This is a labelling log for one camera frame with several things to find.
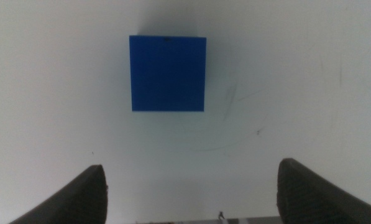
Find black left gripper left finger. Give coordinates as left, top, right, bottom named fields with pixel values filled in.
left=7, top=164, right=108, bottom=224

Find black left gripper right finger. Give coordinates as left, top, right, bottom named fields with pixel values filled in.
left=277, top=157, right=371, bottom=224

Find blue cube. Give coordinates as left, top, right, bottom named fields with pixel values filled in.
left=129, top=35, right=207, bottom=112

